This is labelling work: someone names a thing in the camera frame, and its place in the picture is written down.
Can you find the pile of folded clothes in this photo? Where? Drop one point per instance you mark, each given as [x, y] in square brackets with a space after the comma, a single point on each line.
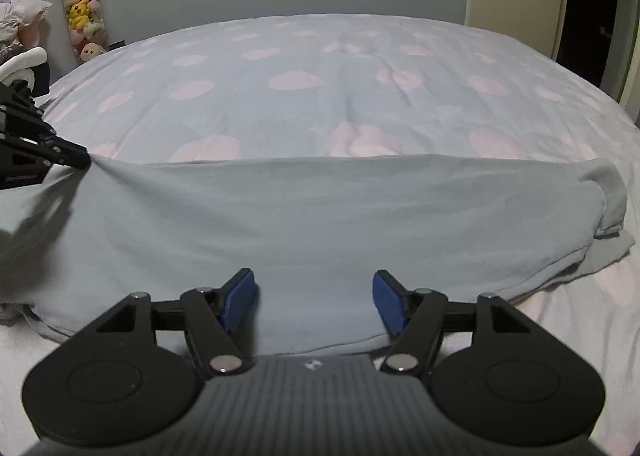
[25, 58]

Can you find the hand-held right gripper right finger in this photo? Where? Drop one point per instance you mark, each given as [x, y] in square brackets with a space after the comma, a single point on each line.
[387, 301]

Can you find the pale pink quilt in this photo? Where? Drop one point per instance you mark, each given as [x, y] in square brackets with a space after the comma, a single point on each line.
[20, 11]

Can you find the light grey garment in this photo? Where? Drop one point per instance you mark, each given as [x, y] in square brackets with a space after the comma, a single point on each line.
[300, 226]

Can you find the hanging column of plush toys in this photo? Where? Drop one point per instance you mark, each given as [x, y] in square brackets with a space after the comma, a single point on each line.
[80, 11]

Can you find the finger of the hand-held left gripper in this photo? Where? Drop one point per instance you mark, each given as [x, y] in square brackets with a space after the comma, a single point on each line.
[25, 163]
[70, 153]

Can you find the black wall plug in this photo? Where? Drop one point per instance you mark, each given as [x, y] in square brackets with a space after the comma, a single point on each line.
[117, 44]

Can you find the polka dot bed sheet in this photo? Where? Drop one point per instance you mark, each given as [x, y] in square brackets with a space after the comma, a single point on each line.
[350, 86]

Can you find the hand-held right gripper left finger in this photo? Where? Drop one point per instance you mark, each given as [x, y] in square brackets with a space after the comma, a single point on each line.
[240, 296]

